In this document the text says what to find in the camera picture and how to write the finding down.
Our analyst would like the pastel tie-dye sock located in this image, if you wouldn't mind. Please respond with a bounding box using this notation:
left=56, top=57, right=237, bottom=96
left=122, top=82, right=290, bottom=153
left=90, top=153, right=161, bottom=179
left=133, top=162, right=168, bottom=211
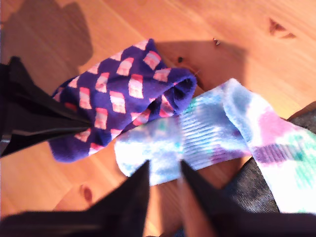
left=115, top=78, right=316, bottom=214

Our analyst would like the purple sock with pink squares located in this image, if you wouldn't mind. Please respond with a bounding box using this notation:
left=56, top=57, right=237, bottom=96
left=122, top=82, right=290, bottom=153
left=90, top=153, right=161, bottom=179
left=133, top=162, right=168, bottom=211
left=49, top=38, right=198, bottom=163

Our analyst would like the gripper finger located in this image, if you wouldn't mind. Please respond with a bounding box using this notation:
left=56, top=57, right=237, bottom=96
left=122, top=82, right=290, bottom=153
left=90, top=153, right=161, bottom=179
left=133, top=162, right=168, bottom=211
left=0, top=127, right=91, bottom=158
left=6, top=56, right=91, bottom=136
left=180, top=160, right=245, bottom=237
left=86, top=159, right=151, bottom=237

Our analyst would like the dark grey sock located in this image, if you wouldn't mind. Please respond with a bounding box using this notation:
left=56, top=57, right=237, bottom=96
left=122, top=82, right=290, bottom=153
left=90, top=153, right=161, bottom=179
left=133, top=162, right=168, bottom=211
left=223, top=101, right=316, bottom=214

